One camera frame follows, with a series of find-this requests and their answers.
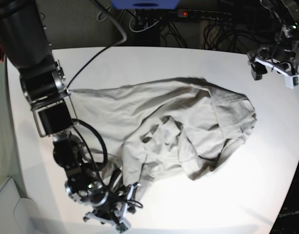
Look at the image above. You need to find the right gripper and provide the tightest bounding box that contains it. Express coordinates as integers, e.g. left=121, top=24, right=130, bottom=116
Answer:
left=83, top=182, right=143, bottom=226

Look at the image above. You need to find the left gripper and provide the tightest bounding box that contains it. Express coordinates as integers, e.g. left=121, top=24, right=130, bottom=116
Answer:
left=247, top=47, right=299, bottom=80

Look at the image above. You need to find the grey t-shirt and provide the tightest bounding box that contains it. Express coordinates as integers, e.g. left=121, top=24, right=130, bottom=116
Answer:
left=71, top=78, right=257, bottom=199

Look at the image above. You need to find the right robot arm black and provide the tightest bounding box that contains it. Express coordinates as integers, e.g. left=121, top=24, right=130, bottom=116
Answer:
left=0, top=0, right=142, bottom=230

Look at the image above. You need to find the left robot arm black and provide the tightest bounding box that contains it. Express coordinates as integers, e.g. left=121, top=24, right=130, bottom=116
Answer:
left=247, top=0, right=299, bottom=89

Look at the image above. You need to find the black power strip red light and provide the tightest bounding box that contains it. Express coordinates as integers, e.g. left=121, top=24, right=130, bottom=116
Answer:
left=177, top=9, right=232, bottom=21

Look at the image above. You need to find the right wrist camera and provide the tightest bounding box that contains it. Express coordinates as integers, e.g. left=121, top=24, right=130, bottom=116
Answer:
left=114, top=219, right=131, bottom=234

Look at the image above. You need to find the white cable loop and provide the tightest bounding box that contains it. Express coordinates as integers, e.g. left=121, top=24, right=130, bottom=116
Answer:
left=128, top=14, right=160, bottom=33

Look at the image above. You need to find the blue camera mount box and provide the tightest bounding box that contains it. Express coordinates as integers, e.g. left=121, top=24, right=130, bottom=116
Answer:
left=111, top=0, right=179, bottom=9

